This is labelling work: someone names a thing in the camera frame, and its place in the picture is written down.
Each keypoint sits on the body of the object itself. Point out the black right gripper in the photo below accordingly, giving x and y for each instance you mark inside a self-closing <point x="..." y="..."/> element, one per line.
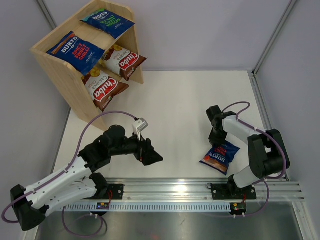
<point x="213" y="140"/>

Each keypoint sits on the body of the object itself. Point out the aluminium frame post right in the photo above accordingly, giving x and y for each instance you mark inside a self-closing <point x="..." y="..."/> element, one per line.
<point x="274" y="36"/>

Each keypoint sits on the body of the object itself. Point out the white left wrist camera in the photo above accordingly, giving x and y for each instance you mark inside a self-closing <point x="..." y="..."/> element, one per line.
<point x="138" y="126"/>

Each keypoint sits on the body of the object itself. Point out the aluminium mounting rail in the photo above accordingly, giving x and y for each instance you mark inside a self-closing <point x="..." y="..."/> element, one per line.
<point x="195" y="189"/>

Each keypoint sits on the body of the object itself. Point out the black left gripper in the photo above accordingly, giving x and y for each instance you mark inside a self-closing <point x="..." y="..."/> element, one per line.
<point x="145" y="152"/>

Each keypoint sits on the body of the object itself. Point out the blue Burts spicy chilli bag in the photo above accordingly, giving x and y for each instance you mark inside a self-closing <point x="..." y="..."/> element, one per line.
<point x="81" y="54"/>

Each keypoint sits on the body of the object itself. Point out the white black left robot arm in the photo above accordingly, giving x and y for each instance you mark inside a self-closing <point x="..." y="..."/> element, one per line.
<point x="80" y="178"/>

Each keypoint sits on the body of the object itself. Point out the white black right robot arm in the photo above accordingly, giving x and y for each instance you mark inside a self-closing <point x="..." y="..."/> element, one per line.
<point x="267" y="155"/>

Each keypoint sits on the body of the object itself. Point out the blue Burts sea salt bag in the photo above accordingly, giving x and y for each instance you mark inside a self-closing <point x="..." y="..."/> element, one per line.
<point x="108" y="22"/>

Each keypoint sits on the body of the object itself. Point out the brown Chuba cassava chips bag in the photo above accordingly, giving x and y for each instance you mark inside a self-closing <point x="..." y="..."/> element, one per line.
<point x="102" y="87"/>

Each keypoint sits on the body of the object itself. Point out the white slotted cable duct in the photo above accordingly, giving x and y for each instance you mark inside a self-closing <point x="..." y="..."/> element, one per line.
<point x="152" y="207"/>

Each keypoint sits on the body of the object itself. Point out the light wooden shelf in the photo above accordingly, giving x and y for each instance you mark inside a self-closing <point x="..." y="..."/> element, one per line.
<point x="63" y="75"/>

